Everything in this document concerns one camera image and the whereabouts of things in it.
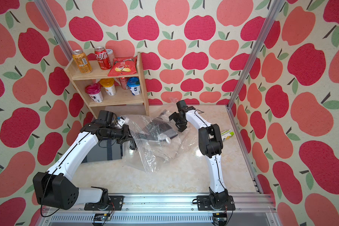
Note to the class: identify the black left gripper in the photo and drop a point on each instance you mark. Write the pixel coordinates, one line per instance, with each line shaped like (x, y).
(125, 135)

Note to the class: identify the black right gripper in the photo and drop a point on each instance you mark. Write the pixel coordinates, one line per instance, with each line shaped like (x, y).
(181, 128)

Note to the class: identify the dark plaid grey scarf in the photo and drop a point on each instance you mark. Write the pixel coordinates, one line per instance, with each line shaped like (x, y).
(106, 150)

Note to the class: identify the clear plastic vacuum bag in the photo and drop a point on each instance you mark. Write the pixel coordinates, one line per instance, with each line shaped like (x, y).
(149, 156)

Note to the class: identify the black white checked scarf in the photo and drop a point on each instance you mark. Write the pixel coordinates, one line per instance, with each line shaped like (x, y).
(158, 129)

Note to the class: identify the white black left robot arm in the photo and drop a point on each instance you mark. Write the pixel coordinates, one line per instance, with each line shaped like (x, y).
(54, 188)

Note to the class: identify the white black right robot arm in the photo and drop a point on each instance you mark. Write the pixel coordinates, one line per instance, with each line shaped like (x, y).
(210, 145)

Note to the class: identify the white round bag valve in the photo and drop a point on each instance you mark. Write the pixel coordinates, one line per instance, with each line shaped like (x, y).
(168, 140)

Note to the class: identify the red chips bag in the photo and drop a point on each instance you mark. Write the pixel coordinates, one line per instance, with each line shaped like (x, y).
(123, 66)

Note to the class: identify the pink lid cup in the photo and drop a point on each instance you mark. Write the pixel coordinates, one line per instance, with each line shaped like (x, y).
(94, 91)

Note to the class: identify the wooden two-tier shelf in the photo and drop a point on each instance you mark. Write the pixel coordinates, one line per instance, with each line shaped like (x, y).
(122, 96)

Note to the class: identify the yellow lid cup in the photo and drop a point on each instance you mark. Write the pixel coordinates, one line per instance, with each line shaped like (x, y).
(109, 86)

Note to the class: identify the green white small box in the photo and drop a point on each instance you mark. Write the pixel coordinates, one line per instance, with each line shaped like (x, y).
(225, 135)

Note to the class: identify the small red can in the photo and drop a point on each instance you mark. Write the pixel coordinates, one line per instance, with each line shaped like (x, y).
(123, 82)

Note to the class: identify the blue lid cup on shelf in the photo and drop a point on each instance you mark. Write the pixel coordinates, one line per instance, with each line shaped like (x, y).
(134, 86)

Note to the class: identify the red cola can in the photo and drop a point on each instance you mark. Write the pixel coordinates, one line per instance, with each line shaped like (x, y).
(103, 58)

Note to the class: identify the orange soda can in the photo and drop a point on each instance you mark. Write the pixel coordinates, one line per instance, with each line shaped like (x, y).
(81, 60)

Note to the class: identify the silver can behind cola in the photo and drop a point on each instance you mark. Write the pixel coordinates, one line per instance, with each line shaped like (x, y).
(111, 56)

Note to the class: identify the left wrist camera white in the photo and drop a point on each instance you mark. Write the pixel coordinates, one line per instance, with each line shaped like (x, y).
(120, 122)

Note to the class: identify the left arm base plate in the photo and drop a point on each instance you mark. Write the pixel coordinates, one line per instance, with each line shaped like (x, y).
(109, 203)

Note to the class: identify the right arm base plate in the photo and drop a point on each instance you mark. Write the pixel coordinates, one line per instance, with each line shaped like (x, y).
(206, 203)

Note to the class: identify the aluminium front rail frame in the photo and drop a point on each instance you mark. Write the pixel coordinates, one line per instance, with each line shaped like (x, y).
(245, 209)

